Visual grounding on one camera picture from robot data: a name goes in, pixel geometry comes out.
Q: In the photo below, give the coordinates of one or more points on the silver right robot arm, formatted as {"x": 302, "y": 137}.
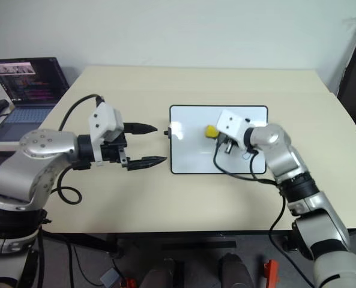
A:
{"x": 303, "y": 192}

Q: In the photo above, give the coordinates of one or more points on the black table leg with caster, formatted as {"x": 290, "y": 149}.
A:
{"x": 288, "y": 243}

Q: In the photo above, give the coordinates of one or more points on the red clamp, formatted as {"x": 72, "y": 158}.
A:
{"x": 271, "y": 271}
{"x": 129, "y": 283}

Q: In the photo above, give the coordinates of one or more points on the grey foot pedal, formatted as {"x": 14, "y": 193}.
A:
{"x": 110, "y": 277}

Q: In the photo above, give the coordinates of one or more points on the dark rounded shape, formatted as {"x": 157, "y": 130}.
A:
{"x": 237, "y": 271}

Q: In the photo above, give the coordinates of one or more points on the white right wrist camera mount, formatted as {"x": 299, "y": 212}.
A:
{"x": 230, "y": 124}

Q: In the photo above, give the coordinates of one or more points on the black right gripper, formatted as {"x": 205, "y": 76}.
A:
{"x": 229, "y": 147}

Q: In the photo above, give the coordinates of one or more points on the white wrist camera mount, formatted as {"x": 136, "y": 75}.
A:
{"x": 104, "y": 120}
{"x": 230, "y": 124}

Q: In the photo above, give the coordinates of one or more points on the yellow whiteboard eraser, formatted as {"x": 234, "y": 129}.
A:
{"x": 210, "y": 132}

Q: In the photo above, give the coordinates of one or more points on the open laptop computer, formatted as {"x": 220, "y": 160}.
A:
{"x": 30, "y": 87}

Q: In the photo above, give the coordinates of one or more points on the black table frame bar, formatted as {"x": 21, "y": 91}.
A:
{"x": 198, "y": 244}

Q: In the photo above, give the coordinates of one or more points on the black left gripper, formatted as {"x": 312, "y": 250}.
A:
{"x": 113, "y": 151}

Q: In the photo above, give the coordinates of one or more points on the black framed whiteboard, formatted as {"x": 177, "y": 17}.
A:
{"x": 192, "y": 150}

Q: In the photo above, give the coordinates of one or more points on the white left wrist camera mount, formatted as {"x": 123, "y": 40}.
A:
{"x": 104, "y": 120}

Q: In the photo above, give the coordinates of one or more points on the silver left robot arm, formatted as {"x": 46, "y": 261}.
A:
{"x": 30, "y": 162}

